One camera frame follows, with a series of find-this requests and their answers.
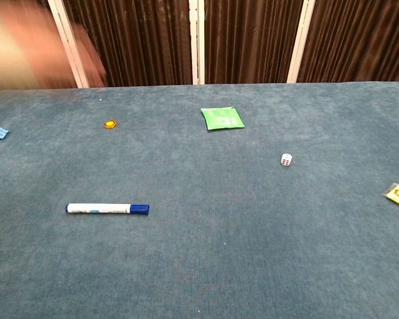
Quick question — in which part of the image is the green square sachet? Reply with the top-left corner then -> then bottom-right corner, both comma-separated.
200,106 -> 246,132

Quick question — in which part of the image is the blue and white marker pen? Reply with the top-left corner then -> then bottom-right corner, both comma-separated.
65,203 -> 150,216

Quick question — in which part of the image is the dark pleated screen panel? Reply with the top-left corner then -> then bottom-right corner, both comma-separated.
287,0 -> 399,84
48,0 -> 199,89
198,0 -> 315,84

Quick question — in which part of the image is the blurred person in reddish clothes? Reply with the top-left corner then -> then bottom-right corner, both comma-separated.
0,0 -> 108,92

